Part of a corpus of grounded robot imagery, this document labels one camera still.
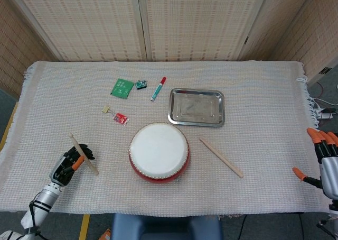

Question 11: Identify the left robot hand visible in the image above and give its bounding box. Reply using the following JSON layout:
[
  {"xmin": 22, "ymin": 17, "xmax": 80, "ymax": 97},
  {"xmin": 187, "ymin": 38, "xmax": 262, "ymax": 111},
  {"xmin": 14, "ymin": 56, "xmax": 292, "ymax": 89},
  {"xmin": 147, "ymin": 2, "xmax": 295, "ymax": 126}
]
[{"xmin": 49, "ymin": 144, "xmax": 96, "ymax": 187}]

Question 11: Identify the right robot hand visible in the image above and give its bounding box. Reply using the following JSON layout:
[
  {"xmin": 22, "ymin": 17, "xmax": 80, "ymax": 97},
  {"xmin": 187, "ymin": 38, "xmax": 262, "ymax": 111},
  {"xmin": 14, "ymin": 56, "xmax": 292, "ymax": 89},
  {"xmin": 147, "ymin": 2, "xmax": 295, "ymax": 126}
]
[{"xmin": 292, "ymin": 127, "xmax": 338, "ymax": 200}]

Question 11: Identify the wooden drumstick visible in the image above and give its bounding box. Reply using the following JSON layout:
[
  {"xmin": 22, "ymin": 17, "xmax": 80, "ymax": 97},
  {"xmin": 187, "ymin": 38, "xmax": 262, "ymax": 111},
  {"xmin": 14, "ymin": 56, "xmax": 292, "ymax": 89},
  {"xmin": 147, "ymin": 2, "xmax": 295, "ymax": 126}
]
[
  {"xmin": 199, "ymin": 137, "xmax": 243, "ymax": 178},
  {"xmin": 69, "ymin": 133, "xmax": 99, "ymax": 176}
]

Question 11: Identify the red drum with white skin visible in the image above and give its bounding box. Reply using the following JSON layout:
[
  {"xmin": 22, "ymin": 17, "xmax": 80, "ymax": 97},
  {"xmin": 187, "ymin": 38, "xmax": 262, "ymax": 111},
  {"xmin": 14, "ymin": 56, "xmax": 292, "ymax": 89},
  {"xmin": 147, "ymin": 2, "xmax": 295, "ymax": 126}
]
[{"xmin": 128, "ymin": 122, "xmax": 191, "ymax": 184}]

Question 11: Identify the stainless steel tray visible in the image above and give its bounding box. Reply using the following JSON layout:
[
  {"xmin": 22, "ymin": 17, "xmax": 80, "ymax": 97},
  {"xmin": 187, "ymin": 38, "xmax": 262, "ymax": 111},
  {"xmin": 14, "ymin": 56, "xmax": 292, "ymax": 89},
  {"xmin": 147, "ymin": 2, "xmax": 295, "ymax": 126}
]
[{"xmin": 167, "ymin": 88, "xmax": 226, "ymax": 128}]

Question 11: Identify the white woven tablecloth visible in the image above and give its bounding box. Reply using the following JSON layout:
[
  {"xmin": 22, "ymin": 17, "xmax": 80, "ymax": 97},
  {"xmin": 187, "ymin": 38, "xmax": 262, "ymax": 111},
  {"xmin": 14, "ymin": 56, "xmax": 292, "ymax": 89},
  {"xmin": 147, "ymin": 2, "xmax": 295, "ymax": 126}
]
[{"xmin": 0, "ymin": 60, "xmax": 333, "ymax": 217}]

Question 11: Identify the red candy packet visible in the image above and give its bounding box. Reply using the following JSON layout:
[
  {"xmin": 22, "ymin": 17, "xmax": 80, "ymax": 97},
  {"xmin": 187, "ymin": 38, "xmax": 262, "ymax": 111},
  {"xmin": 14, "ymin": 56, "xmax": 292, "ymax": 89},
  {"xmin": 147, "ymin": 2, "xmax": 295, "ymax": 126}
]
[{"xmin": 112, "ymin": 112, "xmax": 129, "ymax": 126}]

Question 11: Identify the green circuit board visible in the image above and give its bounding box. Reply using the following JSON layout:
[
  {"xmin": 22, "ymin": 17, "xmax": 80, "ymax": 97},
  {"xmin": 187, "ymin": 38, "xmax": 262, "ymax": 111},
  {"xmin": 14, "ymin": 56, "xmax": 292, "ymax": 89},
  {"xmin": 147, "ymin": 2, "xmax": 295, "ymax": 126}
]
[{"xmin": 110, "ymin": 78, "xmax": 134, "ymax": 99}]

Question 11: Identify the green marker with red cap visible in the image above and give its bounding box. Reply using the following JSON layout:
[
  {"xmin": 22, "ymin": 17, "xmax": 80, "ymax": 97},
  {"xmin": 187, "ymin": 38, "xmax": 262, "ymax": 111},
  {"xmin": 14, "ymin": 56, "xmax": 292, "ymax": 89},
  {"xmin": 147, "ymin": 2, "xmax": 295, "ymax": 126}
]
[{"xmin": 150, "ymin": 77, "xmax": 167, "ymax": 102}]

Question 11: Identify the woven folding screen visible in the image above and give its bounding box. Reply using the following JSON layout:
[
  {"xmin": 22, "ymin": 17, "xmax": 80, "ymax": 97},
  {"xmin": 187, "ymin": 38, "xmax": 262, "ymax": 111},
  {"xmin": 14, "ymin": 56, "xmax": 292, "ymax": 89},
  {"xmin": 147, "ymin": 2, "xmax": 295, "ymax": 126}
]
[{"xmin": 0, "ymin": 0, "xmax": 338, "ymax": 93}]

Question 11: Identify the red floor cable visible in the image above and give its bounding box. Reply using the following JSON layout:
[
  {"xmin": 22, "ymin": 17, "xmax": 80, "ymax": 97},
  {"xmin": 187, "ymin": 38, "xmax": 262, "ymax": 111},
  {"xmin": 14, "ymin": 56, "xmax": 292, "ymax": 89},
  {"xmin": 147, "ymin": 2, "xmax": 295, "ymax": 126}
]
[{"xmin": 315, "ymin": 81, "xmax": 328, "ymax": 99}]

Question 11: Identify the black floor cable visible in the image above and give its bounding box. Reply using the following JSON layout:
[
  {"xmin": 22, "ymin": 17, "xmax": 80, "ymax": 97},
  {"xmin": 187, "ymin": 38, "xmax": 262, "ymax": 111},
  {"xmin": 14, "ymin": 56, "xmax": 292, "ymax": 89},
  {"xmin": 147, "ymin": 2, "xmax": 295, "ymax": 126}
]
[{"xmin": 237, "ymin": 214, "xmax": 249, "ymax": 240}]

